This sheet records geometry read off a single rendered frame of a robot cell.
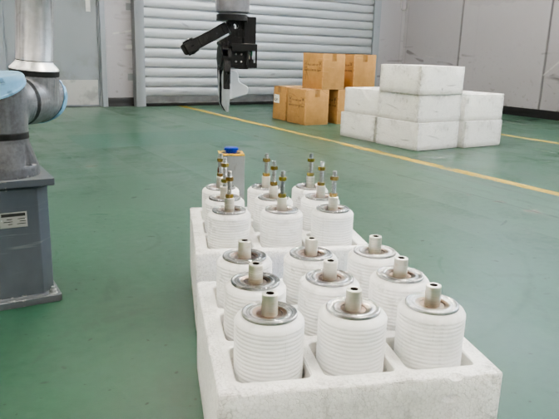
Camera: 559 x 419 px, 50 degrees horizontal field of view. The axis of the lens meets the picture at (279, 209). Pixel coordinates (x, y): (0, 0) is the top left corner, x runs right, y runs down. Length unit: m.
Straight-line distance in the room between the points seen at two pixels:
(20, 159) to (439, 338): 1.01
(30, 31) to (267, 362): 1.05
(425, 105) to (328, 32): 3.80
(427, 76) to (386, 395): 3.33
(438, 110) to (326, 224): 2.87
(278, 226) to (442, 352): 0.56
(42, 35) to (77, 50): 4.93
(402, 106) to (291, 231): 2.88
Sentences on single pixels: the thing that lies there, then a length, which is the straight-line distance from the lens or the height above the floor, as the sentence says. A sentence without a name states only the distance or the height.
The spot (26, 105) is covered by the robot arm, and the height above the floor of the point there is 0.46.
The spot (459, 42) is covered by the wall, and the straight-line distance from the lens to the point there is 7.85.
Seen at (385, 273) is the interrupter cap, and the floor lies 0.25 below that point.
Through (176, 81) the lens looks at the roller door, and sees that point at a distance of 6.78.
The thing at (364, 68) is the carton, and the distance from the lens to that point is 5.56.
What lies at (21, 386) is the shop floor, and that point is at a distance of 1.22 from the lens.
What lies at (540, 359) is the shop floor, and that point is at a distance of 1.39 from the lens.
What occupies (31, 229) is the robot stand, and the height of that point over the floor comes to 0.18.
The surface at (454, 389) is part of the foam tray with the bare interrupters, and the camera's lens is 0.88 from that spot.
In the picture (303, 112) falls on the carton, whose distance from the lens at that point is 5.22.
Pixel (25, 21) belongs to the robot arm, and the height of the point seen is 0.65.
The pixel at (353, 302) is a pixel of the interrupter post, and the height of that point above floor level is 0.27.
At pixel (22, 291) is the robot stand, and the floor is 0.04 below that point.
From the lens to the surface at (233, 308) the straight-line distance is 0.92.
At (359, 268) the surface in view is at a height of 0.23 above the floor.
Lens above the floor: 0.59
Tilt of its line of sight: 15 degrees down
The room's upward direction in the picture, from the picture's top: 2 degrees clockwise
